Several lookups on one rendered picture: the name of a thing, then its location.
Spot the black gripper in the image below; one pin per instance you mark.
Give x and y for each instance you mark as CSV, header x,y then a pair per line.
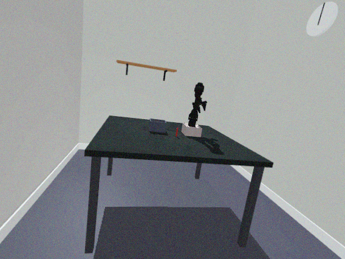
x,y
203,104

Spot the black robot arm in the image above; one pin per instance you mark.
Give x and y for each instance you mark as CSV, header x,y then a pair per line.
x,y
193,116

